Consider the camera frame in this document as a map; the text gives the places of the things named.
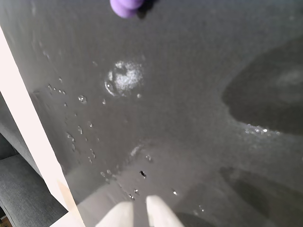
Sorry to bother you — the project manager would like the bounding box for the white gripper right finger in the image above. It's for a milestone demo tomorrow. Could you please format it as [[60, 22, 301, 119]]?
[[145, 195, 183, 227]]

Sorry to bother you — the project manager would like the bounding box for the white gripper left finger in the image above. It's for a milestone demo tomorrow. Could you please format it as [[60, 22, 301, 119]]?
[[95, 201, 134, 227]]

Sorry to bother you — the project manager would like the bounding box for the purple pen grip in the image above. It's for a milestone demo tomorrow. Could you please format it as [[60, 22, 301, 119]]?
[[109, 0, 144, 18]]

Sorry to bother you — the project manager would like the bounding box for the black glossy mat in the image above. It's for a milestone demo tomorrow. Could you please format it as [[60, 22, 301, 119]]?
[[0, 0, 303, 227]]

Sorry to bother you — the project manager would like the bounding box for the white base board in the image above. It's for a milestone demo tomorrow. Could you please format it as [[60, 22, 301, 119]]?
[[0, 25, 86, 227]]

